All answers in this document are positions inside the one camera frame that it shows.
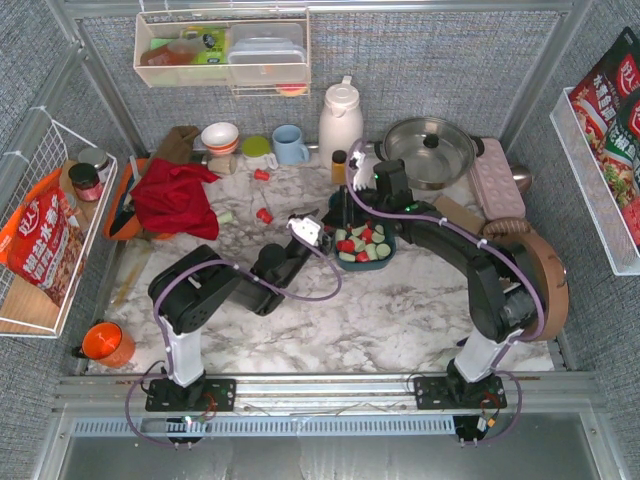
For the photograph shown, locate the red capsule cluster front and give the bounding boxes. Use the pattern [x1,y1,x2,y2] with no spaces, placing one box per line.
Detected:
[336,240,356,253]

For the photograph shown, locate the red capsule cluster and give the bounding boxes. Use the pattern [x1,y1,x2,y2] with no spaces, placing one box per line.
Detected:
[360,228,373,244]
[336,240,356,253]

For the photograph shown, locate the green capsule cluster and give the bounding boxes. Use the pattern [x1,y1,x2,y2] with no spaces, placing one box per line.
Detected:
[334,229,347,242]
[375,243,392,260]

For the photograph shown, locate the green capsule mid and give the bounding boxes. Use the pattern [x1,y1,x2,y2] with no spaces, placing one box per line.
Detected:
[372,225,385,244]

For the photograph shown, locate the teal storage basket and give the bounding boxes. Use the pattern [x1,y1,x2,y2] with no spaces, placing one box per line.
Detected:
[328,189,397,273]

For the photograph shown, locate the cork mat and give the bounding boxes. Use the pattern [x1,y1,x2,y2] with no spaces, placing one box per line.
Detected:
[433,195,486,234]

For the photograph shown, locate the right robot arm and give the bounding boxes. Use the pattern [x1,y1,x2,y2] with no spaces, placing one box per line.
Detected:
[328,157,546,404]

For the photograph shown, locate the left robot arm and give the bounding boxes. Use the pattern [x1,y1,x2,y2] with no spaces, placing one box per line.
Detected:
[148,210,329,388]

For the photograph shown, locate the orange spice bottle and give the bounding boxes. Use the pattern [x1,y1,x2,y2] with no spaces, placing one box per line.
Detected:
[331,150,347,185]

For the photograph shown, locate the steel pot with lid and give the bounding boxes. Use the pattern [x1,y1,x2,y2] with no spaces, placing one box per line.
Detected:
[374,117,485,191]

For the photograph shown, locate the green capsule by cloth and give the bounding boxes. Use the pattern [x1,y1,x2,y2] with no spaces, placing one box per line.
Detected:
[217,211,234,225]

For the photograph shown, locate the white thermos jug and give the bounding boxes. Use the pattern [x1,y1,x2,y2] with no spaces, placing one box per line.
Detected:
[318,75,364,169]

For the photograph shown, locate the red capsule back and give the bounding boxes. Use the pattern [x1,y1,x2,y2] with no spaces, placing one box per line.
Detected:
[254,169,271,181]

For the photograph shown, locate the pink egg tray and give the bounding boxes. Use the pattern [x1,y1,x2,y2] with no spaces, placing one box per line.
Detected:
[469,137,526,221]

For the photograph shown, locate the green lid white cup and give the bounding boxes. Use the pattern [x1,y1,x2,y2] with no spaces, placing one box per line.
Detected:
[241,136,278,170]

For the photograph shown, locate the blue mug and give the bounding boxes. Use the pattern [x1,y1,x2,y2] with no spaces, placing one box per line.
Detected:
[272,125,310,166]

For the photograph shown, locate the glass spice jar lying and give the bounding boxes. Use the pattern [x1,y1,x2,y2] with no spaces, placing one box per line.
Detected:
[207,155,237,175]

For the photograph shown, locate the red cloth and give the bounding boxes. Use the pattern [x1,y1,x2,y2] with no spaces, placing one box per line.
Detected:
[131,158,220,240]

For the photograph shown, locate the white orange bowl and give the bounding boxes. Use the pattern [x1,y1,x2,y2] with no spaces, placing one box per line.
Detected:
[200,122,239,155]

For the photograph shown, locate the brown cloth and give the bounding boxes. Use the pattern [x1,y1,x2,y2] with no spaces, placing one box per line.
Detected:
[154,125,200,165]

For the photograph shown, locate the orange tray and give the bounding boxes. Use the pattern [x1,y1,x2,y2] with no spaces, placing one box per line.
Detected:
[103,163,143,241]

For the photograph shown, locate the round wooden board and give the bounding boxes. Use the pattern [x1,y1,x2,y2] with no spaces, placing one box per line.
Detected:
[497,233,569,341]

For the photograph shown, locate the clear plastic containers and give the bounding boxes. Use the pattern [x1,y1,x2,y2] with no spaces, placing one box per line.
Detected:
[227,22,307,86]

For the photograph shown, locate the right white rack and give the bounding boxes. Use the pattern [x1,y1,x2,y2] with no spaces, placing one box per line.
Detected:
[549,87,639,277]

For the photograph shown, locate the orange cup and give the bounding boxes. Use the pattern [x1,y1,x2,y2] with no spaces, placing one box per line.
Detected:
[81,322,135,368]

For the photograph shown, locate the dark lid jar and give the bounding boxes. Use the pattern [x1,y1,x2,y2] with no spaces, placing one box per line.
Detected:
[68,163,103,202]

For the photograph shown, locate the silver lid jar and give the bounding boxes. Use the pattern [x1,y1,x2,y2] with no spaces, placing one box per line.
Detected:
[77,147,110,183]

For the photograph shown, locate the red snack bags right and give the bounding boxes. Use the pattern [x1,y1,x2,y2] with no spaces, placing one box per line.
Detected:
[569,27,639,245]

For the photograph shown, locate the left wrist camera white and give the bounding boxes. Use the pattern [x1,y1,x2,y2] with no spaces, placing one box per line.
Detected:
[287,215,324,247]

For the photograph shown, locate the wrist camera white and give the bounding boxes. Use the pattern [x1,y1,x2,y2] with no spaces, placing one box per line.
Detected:
[287,215,324,247]
[349,152,377,191]

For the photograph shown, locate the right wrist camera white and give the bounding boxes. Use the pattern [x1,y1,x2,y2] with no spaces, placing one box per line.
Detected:
[349,152,377,191]

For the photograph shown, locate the wall wire basket top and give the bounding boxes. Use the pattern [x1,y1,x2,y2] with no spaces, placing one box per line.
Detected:
[133,6,311,97]

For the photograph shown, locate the left wire basket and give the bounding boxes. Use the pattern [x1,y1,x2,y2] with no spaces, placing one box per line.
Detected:
[1,118,119,338]

